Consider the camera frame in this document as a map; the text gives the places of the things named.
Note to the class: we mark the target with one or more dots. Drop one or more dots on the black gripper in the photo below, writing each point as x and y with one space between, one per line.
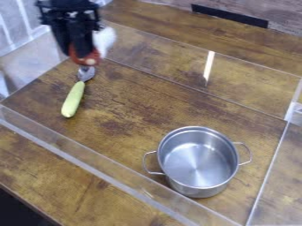
82 11

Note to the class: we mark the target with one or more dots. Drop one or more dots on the red plush mushroom toy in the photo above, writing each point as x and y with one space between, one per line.
103 41

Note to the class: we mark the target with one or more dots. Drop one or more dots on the silver pot with handles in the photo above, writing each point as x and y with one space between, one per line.
198 159

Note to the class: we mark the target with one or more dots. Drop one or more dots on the black bar at table back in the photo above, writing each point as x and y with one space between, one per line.
230 16

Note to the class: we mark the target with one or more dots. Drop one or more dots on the clear acrylic front barrier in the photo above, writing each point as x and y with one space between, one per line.
141 187

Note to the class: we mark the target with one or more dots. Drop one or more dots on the spoon with yellow-green handle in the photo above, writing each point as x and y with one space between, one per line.
86 73

